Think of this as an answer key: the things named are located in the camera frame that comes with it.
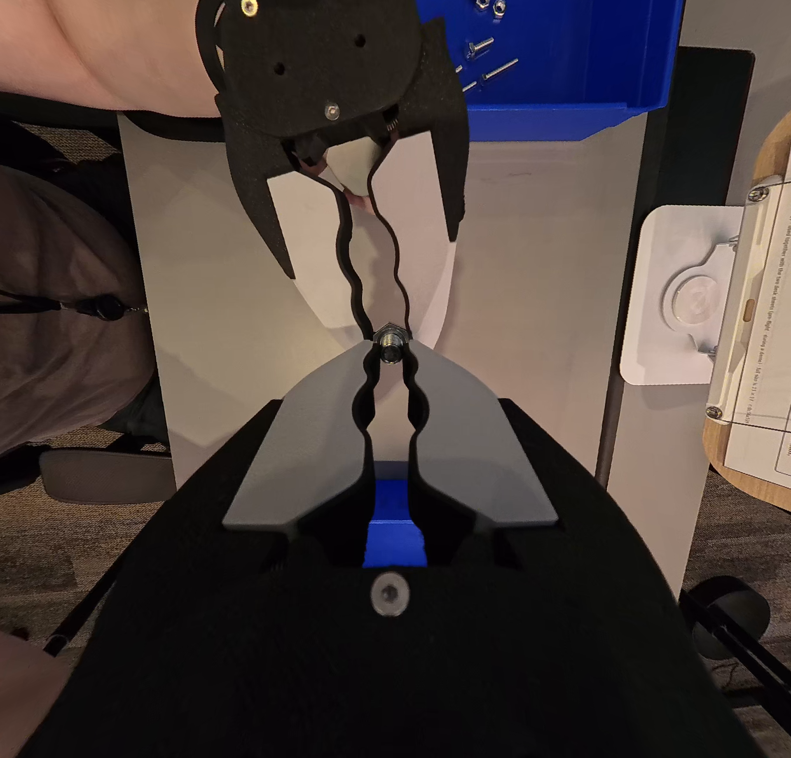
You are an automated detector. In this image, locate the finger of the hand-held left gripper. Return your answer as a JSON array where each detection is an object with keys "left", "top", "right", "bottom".
[
  {"left": 367, "top": 132, "right": 459, "bottom": 352},
  {"left": 266, "top": 170, "right": 376, "bottom": 343}
]

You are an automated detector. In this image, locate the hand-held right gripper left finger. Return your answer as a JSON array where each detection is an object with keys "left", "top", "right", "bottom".
[{"left": 221, "top": 340, "right": 379, "bottom": 566}]

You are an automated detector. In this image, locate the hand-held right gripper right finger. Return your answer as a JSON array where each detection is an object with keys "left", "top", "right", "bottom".
[{"left": 404, "top": 341, "right": 560, "bottom": 566}]

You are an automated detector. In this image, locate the blue plastic bin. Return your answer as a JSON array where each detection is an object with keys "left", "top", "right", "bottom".
[
  {"left": 413, "top": 0, "right": 692, "bottom": 142},
  {"left": 363, "top": 479, "right": 428, "bottom": 569}
]

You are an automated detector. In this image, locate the thick steel bolt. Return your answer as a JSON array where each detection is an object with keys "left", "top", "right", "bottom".
[{"left": 370, "top": 321, "right": 410, "bottom": 365}]

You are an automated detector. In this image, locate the person's left forearm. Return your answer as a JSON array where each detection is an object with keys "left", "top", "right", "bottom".
[{"left": 0, "top": 0, "right": 220, "bottom": 118}]

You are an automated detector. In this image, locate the padded chair armrest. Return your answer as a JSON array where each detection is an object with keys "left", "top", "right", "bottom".
[{"left": 38, "top": 448, "right": 177, "bottom": 503}]

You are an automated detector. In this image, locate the white board stand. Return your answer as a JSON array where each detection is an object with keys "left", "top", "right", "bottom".
[{"left": 620, "top": 205, "right": 745, "bottom": 387}]

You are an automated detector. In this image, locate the black badge reel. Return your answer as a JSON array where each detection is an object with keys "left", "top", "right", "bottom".
[{"left": 0, "top": 294, "right": 150, "bottom": 322}]

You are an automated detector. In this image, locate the wooden display board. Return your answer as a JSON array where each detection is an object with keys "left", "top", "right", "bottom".
[{"left": 702, "top": 111, "right": 791, "bottom": 496}]

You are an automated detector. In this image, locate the black chair base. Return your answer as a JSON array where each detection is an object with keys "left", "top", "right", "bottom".
[{"left": 680, "top": 576, "right": 791, "bottom": 709}]

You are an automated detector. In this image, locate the person's bare leg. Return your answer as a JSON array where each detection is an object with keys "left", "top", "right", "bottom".
[{"left": 0, "top": 631, "right": 70, "bottom": 758}]

